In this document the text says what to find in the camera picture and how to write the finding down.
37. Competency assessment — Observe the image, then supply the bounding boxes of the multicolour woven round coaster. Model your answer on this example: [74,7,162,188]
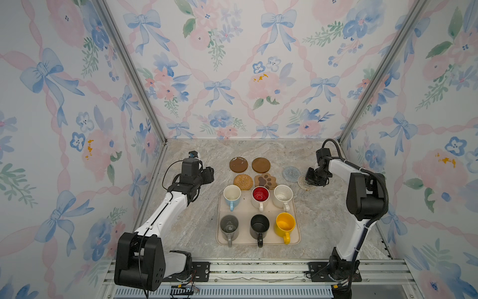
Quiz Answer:
[298,175,315,191]

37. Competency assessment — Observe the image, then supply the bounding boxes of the blue woven round coaster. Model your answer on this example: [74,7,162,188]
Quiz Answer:
[282,166,302,183]

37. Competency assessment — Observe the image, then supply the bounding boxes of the dark wooden coaster white marks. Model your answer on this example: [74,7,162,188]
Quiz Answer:
[229,157,248,173]

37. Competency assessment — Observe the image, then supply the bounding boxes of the rattan woven round coaster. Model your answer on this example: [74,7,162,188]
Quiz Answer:
[234,174,254,191]

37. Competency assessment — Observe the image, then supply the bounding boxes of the cork paw print coaster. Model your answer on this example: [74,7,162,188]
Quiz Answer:
[254,173,278,191]

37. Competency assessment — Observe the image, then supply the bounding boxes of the plain brown wooden coaster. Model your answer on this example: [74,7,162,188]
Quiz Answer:
[251,157,271,173]

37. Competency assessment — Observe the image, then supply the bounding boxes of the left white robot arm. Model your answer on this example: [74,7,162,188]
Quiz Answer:
[114,151,214,295]

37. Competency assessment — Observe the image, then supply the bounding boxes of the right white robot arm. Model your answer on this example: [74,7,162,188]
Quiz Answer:
[306,148,389,281]

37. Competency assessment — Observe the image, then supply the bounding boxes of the light blue mug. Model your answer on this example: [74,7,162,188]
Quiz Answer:
[223,184,241,212]

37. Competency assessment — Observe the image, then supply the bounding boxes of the white mug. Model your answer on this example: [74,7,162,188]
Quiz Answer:
[273,185,294,213]

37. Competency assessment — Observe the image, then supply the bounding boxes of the beige serving tray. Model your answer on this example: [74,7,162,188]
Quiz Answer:
[216,191,301,248]

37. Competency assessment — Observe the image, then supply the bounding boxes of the grey mug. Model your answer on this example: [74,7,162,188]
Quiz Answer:
[220,215,239,247]

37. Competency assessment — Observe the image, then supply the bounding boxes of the red mug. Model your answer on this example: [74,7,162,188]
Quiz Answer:
[251,186,270,213]

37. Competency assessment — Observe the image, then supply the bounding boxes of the yellow mug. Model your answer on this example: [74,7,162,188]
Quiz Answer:
[274,213,296,245]

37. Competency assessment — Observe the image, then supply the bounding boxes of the black mug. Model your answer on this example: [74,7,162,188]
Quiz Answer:
[250,214,270,248]

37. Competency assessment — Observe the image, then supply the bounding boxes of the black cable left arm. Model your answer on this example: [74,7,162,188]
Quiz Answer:
[161,159,184,191]

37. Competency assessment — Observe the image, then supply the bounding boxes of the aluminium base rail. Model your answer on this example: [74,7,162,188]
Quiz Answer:
[98,259,424,299]

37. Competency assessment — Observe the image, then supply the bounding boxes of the aluminium corner frame post left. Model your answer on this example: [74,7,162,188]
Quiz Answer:
[91,0,168,145]

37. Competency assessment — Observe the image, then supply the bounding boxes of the aluminium corner frame post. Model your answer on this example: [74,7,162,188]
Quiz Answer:
[91,0,168,145]
[337,0,429,145]

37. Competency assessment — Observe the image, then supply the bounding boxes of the aluminium corner frame post right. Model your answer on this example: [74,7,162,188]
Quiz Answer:
[337,0,429,145]

